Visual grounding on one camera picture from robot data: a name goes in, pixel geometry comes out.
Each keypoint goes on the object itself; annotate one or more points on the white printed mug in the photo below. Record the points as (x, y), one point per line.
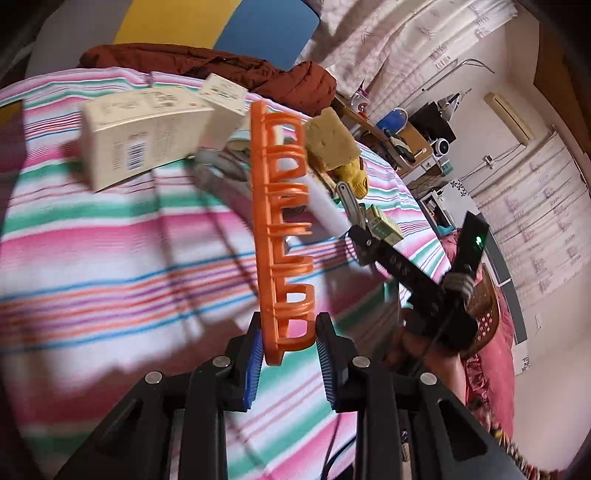
(361, 101)

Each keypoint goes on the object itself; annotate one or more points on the yellow rubber toy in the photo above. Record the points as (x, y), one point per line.
(355, 177)

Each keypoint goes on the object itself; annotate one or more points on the striped pink green tablecloth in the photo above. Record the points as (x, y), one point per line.
(92, 258)

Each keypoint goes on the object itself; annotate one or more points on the yellow sponge block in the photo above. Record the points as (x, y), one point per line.
(330, 138)

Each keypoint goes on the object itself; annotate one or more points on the large cream cardboard box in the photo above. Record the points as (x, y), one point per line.
(138, 134)

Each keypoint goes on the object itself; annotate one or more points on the white plastic tube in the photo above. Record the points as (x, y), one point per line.
(328, 207)

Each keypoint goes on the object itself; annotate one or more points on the black box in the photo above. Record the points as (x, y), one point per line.
(429, 117)

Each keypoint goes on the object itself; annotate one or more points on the white air conditioner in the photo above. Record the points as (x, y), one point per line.
(508, 115)

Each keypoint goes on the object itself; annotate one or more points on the small white cardboard box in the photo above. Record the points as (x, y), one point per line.
(224, 97)

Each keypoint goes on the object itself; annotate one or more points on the white clothes iron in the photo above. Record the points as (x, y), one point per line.
(455, 101)

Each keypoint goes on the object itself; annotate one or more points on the wooden side desk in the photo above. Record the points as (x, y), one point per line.
(413, 141)

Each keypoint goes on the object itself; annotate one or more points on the olive green small box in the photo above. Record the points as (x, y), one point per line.
(385, 226)

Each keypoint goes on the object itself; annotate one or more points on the person's right forearm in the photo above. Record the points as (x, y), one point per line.
(438, 383)

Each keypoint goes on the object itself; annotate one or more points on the maroon quilted jacket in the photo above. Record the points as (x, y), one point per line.
(207, 62)

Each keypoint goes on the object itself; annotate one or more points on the brown rattan chair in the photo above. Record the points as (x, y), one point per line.
(487, 318)

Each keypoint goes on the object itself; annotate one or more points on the pink quilted bedspread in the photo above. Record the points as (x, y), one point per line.
(494, 392)

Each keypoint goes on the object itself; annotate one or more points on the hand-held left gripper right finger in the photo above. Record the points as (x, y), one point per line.
(328, 369)

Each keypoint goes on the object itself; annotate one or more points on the gold metal tin container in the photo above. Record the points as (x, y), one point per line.
(9, 117)

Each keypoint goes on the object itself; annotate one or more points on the white round webcam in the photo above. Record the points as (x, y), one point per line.
(441, 146)

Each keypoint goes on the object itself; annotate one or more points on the white patterned window curtain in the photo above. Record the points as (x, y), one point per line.
(545, 207)

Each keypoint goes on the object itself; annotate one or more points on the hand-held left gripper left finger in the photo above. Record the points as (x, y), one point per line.
(251, 369)

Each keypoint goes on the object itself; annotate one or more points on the orange plastic rack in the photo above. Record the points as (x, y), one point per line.
(262, 230)

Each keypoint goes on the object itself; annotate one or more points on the blue round container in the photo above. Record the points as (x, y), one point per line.
(392, 121)

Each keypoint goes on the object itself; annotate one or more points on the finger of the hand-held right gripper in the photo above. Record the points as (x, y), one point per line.
(367, 249)

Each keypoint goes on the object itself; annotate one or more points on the grey yellow blue backed chair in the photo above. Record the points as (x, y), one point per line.
(258, 23)

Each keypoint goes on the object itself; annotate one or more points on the starfish print curtain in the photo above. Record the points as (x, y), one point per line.
(392, 55)

